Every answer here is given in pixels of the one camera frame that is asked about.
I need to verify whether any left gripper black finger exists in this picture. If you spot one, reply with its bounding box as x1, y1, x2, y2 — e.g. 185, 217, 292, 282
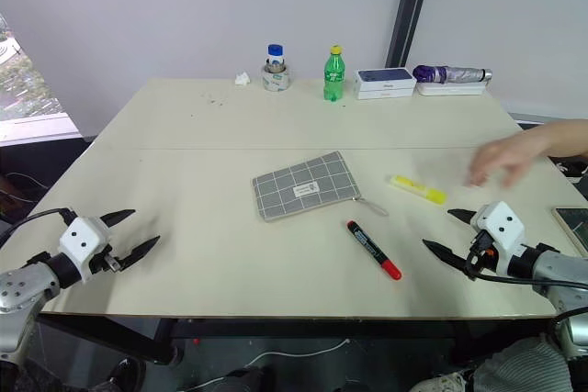
119, 235, 162, 271
101, 208, 137, 230

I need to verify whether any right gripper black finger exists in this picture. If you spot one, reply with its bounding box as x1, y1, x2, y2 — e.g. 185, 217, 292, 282
422, 239, 469, 271
447, 208, 476, 227

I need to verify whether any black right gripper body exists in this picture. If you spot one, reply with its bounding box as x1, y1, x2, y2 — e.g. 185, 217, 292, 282
464, 229, 498, 280

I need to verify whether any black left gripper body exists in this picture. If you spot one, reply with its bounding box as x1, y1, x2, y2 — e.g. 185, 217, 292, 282
89, 248, 124, 276

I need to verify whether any grey checked pencil pouch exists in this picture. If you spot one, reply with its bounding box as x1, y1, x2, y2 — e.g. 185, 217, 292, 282
251, 151, 390, 223

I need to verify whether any person's bare hand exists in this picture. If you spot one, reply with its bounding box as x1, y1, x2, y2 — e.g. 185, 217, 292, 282
466, 130, 552, 189

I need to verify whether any yellow highlighter pen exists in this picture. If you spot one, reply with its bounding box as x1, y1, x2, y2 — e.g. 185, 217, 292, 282
388, 174, 449, 206

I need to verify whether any black marker with red cap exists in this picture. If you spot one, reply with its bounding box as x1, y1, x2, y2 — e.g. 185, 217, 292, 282
346, 219, 403, 282

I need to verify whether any dark rounded shoe shape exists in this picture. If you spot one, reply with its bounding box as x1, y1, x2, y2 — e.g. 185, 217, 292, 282
90, 356, 148, 392

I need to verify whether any grey striped fabric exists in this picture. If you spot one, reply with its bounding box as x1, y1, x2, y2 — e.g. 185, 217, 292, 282
472, 335, 573, 392

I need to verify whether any flat white box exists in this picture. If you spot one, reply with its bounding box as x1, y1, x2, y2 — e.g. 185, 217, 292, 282
415, 82, 489, 97

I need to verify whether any white lace fabric shape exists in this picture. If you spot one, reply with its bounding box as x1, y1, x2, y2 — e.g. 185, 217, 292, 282
408, 373, 477, 392

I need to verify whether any folded purple umbrella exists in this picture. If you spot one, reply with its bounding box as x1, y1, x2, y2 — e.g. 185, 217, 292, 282
412, 63, 494, 86

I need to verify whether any plain white phone box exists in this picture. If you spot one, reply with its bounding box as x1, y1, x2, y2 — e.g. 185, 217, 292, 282
356, 87, 413, 101

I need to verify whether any window with outdoor view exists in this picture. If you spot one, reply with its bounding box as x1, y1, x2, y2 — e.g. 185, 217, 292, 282
0, 13, 85, 146

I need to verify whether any white box with blue lid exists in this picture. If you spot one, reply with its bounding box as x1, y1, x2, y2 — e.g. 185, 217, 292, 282
353, 67, 416, 93

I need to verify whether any green plastic soda bottle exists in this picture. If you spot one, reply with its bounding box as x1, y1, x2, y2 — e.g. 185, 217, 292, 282
323, 44, 345, 103

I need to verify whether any printed tape roll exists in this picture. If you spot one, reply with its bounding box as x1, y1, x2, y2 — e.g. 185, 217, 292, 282
261, 60, 294, 93

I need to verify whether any white bottle with blue cap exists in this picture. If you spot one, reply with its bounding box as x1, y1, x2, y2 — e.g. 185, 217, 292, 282
266, 43, 287, 73

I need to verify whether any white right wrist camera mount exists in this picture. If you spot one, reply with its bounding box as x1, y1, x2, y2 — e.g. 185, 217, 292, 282
469, 201, 527, 276

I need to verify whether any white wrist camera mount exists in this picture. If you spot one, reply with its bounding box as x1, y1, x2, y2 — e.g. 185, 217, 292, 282
469, 201, 527, 276
59, 216, 113, 284

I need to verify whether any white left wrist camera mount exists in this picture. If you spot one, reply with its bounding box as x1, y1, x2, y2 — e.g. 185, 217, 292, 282
59, 216, 113, 284

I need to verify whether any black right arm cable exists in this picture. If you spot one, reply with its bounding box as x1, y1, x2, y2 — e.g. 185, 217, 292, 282
466, 244, 588, 290

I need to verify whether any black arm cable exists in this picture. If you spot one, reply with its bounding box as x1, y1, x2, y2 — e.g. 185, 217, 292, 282
466, 244, 588, 290
0, 207, 77, 246

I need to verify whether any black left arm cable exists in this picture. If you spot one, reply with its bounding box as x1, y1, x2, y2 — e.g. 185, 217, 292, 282
0, 207, 77, 246

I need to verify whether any smartphone with light frame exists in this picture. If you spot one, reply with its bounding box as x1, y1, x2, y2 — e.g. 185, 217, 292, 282
550, 206, 588, 258

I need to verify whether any black object with white cord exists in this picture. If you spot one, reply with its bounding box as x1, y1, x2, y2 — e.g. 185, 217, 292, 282
555, 156, 588, 178

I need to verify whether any white cable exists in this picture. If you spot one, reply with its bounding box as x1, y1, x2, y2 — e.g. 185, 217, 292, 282
177, 339, 353, 391

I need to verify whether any dark vertical wall strip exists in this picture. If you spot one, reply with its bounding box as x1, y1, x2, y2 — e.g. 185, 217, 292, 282
384, 0, 437, 70

